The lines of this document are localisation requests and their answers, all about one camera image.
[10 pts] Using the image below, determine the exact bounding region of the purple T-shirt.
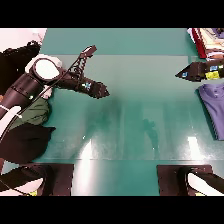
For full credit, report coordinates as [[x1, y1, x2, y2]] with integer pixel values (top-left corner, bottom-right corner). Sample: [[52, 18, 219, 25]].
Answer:
[[195, 82, 224, 142]]

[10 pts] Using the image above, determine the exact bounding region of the green garment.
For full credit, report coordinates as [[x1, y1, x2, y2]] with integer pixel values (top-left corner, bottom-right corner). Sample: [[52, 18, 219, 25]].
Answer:
[[9, 97, 52, 130]]

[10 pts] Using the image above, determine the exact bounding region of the red garment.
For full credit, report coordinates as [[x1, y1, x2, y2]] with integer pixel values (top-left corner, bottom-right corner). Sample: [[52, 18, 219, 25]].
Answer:
[[190, 27, 208, 60]]

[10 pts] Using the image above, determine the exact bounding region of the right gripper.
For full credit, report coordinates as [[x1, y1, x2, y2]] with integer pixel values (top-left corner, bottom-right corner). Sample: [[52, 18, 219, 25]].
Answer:
[[175, 61, 210, 83]]

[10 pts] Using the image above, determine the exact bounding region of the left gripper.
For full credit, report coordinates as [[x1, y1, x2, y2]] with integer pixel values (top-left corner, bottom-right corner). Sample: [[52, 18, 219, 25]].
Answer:
[[59, 69, 111, 100]]

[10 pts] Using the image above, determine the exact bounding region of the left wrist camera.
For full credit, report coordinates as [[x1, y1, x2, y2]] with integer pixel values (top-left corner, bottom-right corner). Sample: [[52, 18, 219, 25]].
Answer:
[[68, 44, 98, 80]]

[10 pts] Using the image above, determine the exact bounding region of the heap of clothes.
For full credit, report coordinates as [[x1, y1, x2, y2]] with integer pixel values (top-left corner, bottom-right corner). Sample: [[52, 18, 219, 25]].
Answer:
[[199, 27, 224, 62]]

